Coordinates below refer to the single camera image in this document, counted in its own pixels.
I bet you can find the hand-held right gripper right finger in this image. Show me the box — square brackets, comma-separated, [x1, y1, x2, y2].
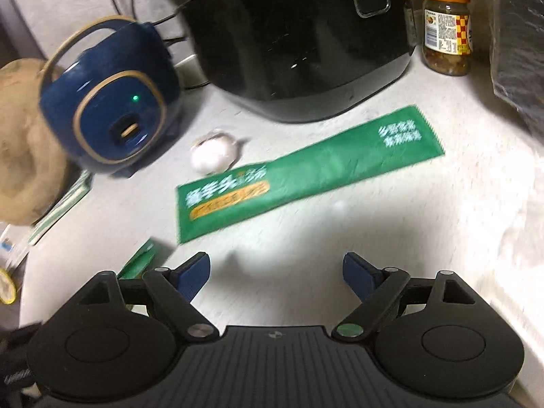
[331, 252, 479, 343]

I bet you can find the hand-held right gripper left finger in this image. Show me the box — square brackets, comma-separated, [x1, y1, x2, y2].
[68, 252, 219, 343]

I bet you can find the green paper packet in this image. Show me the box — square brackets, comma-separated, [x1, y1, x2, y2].
[117, 239, 157, 281]
[175, 105, 445, 245]

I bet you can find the yellow mesh sink strainer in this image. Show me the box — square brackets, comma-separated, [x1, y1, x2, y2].
[0, 269, 18, 304]

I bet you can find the small white blue packet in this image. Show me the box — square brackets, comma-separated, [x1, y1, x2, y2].
[0, 238, 20, 264]

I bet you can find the white garlic bulb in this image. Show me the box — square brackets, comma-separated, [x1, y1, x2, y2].
[190, 130, 241, 175]

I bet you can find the green white striped cloth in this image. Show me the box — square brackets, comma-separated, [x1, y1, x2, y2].
[28, 170, 93, 246]

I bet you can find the small blue rice cooker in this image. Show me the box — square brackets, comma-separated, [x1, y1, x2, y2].
[37, 16, 184, 178]

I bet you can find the white power adapter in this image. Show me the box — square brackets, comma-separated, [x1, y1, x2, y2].
[175, 53, 210, 89]

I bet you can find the round wooden cutting board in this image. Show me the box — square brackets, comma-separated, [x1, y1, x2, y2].
[0, 58, 86, 226]

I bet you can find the black rice cooker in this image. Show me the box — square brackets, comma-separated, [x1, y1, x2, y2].
[140, 0, 417, 124]

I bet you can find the glass jar orange lid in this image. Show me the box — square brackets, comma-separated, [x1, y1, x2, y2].
[419, 0, 473, 77]

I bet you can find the black microwave in plastic film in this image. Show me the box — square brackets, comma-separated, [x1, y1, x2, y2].
[489, 0, 544, 137]

